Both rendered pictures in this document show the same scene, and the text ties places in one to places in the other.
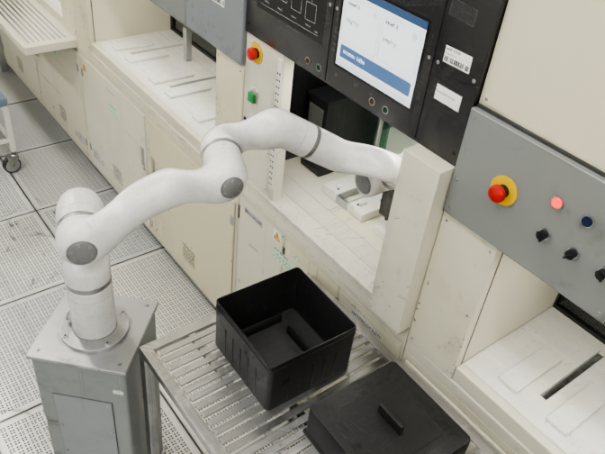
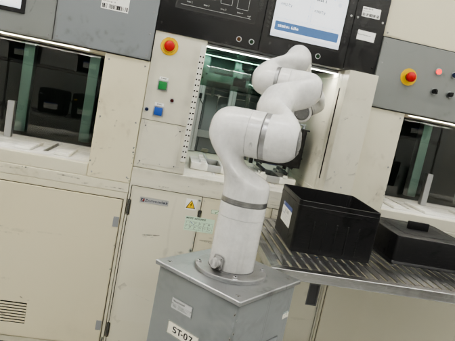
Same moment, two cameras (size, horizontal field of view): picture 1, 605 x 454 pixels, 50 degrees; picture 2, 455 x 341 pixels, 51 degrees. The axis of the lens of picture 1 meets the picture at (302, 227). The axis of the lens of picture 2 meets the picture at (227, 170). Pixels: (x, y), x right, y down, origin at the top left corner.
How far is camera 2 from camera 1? 1.98 m
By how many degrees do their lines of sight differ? 59
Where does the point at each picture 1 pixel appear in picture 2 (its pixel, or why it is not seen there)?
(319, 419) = (409, 237)
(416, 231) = (362, 120)
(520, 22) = not seen: outside the picture
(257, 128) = (305, 54)
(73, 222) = (285, 116)
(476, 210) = (392, 95)
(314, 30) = (247, 15)
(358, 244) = not seen: hidden behind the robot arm
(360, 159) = not seen: hidden behind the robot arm
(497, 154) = (402, 58)
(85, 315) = (257, 237)
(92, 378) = (274, 306)
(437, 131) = (359, 58)
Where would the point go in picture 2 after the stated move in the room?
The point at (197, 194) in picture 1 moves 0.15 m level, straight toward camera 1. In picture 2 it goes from (306, 97) to (355, 107)
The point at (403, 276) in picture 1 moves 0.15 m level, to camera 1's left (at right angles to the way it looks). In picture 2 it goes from (353, 158) to (339, 157)
